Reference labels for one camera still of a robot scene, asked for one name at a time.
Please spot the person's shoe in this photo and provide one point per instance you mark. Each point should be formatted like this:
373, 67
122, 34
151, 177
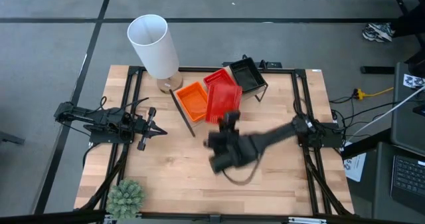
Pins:
376, 33

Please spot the dark grey desk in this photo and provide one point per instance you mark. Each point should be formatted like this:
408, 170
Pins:
405, 127

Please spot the red plastic slotted basket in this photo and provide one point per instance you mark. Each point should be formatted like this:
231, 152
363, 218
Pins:
224, 101
217, 77

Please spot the black clamp bracket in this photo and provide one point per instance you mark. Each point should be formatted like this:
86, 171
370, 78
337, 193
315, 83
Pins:
274, 64

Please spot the person's leg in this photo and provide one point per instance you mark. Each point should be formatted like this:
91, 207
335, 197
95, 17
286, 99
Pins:
410, 21

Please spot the white label plate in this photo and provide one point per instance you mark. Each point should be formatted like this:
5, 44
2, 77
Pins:
307, 221

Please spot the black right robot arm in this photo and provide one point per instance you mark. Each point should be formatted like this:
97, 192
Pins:
282, 132

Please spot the orange plastic slotted basket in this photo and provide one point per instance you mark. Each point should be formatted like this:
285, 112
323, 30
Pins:
192, 101

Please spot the black and white marker card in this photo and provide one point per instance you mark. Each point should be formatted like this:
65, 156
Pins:
411, 81

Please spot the small green artificial plant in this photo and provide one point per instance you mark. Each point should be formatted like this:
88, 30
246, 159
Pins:
125, 199

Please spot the white paper sheet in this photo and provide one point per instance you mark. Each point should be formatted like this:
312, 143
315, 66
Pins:
355, 167

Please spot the black desk foot bar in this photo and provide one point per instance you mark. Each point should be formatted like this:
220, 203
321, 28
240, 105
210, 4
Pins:
378, 70

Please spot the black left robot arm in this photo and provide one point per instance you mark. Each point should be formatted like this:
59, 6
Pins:
99, 117

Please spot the black plastic slotted basket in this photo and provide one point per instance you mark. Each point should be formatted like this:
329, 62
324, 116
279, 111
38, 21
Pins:
247, 74

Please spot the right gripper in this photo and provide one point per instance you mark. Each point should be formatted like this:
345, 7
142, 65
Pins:
232, 151

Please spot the black aluminium table frame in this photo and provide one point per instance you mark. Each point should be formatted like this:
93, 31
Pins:
299, 73

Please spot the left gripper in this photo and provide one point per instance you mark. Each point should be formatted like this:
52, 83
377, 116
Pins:
146, 127

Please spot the black laptop keyboard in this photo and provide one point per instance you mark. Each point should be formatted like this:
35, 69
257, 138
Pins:
408, 180

